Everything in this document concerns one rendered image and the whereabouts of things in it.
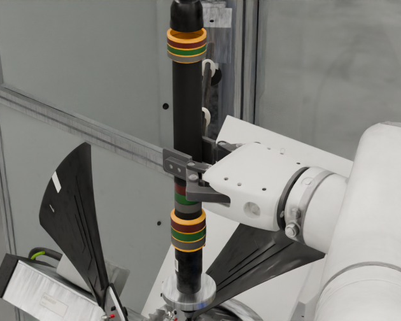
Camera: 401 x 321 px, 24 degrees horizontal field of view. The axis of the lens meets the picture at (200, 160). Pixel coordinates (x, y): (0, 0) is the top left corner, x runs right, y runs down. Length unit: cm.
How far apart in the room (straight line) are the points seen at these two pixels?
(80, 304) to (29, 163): 109
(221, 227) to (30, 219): 123
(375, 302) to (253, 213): 40
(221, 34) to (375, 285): 103
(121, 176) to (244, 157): 132
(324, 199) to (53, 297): 76
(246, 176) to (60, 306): 67
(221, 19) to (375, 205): 89
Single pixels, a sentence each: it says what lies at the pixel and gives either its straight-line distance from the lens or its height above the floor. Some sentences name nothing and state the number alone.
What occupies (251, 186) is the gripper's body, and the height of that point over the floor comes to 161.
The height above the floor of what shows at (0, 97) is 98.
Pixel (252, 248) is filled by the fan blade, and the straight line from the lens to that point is 130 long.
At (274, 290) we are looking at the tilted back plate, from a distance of 154.
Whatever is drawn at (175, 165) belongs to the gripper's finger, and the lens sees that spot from 107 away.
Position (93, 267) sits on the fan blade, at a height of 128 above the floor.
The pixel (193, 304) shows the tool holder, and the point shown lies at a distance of 118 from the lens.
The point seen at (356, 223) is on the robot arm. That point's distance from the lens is 83.
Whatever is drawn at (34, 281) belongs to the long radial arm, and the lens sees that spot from 165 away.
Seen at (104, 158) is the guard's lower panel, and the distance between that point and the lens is 237.
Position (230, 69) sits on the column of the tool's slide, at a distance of 180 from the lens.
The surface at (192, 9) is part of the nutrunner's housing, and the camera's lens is 100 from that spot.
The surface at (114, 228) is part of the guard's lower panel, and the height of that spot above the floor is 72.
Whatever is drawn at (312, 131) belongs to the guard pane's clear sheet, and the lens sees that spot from 192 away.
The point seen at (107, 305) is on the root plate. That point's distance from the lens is 144.
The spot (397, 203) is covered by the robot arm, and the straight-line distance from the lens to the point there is 84.
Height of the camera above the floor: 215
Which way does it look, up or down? 31 degrees down
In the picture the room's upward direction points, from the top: straight up
